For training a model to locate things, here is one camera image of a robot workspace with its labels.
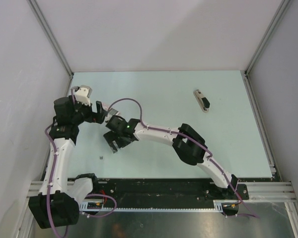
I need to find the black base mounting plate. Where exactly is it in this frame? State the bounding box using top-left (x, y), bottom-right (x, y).
top-left (91, 178), bottom-right (249, 210)

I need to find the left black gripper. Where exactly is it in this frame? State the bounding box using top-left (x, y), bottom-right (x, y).
top-left (71, 95), bottom-right (107, 125)

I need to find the aluminium front rail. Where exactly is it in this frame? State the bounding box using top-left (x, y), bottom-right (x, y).
top-left (27, 180), bottom-right (296, 201)

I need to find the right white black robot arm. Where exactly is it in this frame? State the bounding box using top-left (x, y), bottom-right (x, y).
top-left (103, 116), bottom-right (238, 199)

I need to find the beige black stapler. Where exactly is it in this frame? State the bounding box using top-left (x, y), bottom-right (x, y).
top-left (193, 89), bottom-right (210, 113)

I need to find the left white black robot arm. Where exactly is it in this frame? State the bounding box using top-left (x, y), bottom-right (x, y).
top-left (28, 96), bottom-right (107, 229)

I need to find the right aluminium frame post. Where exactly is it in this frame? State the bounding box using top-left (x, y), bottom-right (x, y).
top-left (243, 0), bottom-right (293, 79)

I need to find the red white staple box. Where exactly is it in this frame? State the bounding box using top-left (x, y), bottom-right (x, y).
top-left (102, 103), bottom-right (120, 117)

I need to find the white slotted cable duct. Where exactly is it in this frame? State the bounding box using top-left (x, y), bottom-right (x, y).
top-left (79, 201), bottom-right (223, 213)

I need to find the aluminium frame post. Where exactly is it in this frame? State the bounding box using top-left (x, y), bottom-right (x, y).
top-left (243, 0), bottom-right (293, 79)
top-left (26, 0), bottom-right (74, 79)

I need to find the left aluminium frame post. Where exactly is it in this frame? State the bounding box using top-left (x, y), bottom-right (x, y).
top-left (26, 0), bottom-right (74, 79)

